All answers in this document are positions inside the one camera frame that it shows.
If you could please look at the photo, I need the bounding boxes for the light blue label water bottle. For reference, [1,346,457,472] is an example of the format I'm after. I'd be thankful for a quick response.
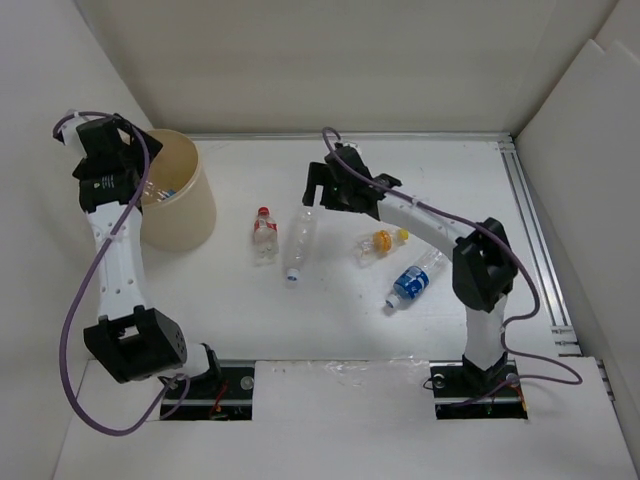
[142,181,176,204]

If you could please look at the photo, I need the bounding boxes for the clear unlabelled plastic bottle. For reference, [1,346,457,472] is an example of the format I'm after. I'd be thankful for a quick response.
[283,206,317,287]

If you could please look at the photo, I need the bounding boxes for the yellow cap clear bottle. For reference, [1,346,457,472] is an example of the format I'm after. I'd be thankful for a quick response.
[355,228,409,266]

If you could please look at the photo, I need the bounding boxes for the red label cola bottle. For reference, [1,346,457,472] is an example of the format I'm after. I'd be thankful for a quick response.
[253,206,279,264]

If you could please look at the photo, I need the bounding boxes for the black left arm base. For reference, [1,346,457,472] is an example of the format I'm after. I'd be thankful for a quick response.
[159,360,255,422]

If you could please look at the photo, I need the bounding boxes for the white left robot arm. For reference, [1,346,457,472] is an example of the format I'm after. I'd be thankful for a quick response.
[54,112,223,397]

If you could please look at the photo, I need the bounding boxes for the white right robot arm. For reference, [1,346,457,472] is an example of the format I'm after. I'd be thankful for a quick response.
[302,142,518,394]

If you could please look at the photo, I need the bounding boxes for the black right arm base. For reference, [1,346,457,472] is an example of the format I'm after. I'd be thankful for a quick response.
[422,360,528,420]

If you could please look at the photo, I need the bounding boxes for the beige plastic bin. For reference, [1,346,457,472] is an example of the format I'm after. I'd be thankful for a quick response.
[141,129,217,252]

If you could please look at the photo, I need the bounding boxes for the dark blue label water bottle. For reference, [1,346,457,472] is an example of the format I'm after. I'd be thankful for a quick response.
[385,249,447,309]

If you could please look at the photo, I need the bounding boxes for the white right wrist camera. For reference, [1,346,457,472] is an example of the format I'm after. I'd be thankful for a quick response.
[340,142,362,155]

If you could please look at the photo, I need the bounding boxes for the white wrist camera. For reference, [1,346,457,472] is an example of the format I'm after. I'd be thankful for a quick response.
[57,112,84,147]
[340,142,362,155]

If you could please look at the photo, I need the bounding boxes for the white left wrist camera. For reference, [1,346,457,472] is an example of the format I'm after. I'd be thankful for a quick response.
[57,112,84,147]

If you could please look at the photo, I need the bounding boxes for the aluminium table edge rail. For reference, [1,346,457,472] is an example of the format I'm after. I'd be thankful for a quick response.
[498,134,583,357]

